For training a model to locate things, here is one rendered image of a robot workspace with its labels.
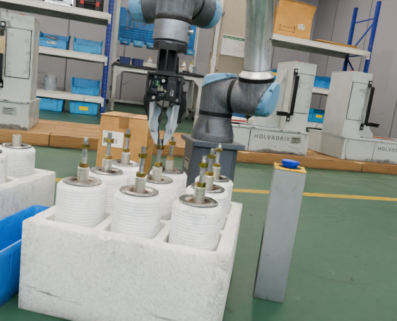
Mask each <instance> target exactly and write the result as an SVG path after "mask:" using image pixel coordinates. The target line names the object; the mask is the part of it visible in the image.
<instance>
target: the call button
mask: <svg viewBox="0 0 397 321"><path fill-rule="evenodd" d="M281 163H283V166H284V167H287V168H297V166H299V164H300V163H299V162H298V161H297V160H291V159H283V160H282V162H281Z"/></svg>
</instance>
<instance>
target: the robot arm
mask: <svg viewBox="0 0 397 321"><path fill-rule="evenodd" d="M274 7H275V0H246V25H245V42H244V69H243V71H242V72H241V73H240V74H239V78H238V77H237V75H236V74H233V73H211V74H208V75H205V77H204V81H203V85H202V94H201V99H200V109H199V115H198V119H197V121H196V123H195V125H194V127H193V129H192V135H191V138H194V139H198V140H202V141H209V142H214V143H233V139H234V136H233V129H232V113H238V114H243V115H252V116H255V117H268V116H270V115H271V114H272V113H273V111H274V110H275V107H276V105H277V102H278V99H279V94H280V85H279V83H277V82H274V78H275V75H274V74H273V73H272V72H271V70H270V65H271V55H272V36H273V26H274ZM128 9H129V13H130V16H131V17H132V19H133V20H134V21H136V22H139V23H145V24H154V30H153V39H154V40H155V41H154V42H153V48H154V49H156V50H158V58H157V70H156V71H155V72H152V71H148V72H147V79H146V92H145V95H144V109H145V111H146V115H147V118H148V125H149V128H150V133H151V136H152V138H153V140H154V142H155V143H156V144H158V140H159V137H160V134H159V130H158V128H159V127H160V122H159V116H160V115H161V114H162V107H161V106H160V105H159V104H158V103H157V102H156V100H157V101H160V100H163V101H170V102H171V103H173V105H172V106H170V107H168V108H167V112H166V115H167V123H166V125H165V130H166V131H165V134H164V137H163V143H162V144H163V145H165V144H166V143H167V142H168V140H170V138H171V137H172V135H173V133H174V131H175V130H176V127H177V126H178V123H179V121H180V120H181V117H182V116H183V114H184V112H185V109H186V94H187V92H185V91H183V85H184V84H185V82H184V76H183V75H179V57H178V53H181V54H185V53H187V49H188V46H187V44H189V39H190V37H189V34H191V35H192V34H193V30H191V29H190V28H191V25H196V26H197V27H198V28H203V29H210V28H212V27H214V26H215V25H216V24H217V23H218V22H219V20H220V18H221V14H222V7H221V4H220V2H219V1H218V0H129V1H128ZM150 80H151V83H150ZM149 85H150V86H149ZM174 102H175V103H174Z"/></svg>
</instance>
